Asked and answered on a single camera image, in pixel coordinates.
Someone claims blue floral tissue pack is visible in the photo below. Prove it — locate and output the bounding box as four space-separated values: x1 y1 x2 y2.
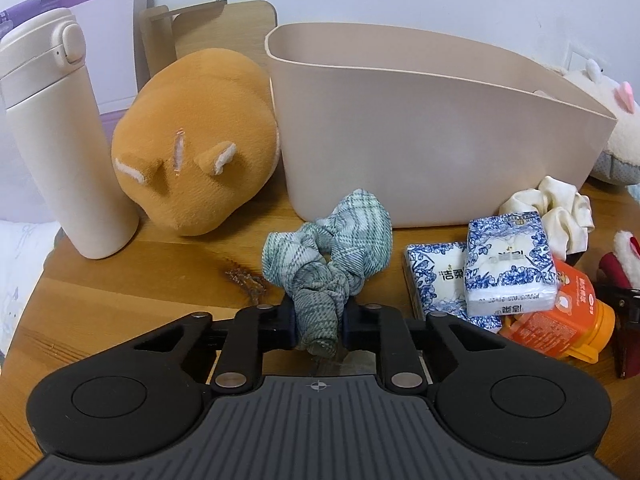
403 241 503 334
464 211 560 317

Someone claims beige plastic container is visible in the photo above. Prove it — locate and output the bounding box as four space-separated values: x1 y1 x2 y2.
264 22 618 229

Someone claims green plaid scrunchie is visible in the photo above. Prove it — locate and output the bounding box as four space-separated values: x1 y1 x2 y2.
263 189 394 359

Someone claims red and white fluffy clip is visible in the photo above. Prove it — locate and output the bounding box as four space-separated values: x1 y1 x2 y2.
599 230 640 291

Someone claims white printed cloth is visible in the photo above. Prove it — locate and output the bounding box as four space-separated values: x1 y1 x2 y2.
0 219 57 366

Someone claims orange pouch with cap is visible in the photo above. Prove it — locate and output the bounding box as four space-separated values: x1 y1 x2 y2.
499 257 616 365

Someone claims white satin scrunchie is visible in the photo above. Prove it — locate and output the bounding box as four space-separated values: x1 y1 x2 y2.
498 176 596 256

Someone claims white plush toy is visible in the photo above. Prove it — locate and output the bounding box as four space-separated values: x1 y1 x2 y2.
537 58 640 188

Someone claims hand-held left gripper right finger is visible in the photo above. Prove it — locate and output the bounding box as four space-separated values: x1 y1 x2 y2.
342 303 519 393

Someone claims white thermos bottle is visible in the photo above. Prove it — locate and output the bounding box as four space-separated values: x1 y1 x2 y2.
0 7 141 260

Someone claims orange plush toy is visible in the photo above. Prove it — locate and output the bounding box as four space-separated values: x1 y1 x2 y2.
111 51 282 237

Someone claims white wall switch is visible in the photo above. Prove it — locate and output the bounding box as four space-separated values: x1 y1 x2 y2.
567 40 601 71

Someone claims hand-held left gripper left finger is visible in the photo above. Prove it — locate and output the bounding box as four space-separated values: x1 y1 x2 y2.
120 303 297 393

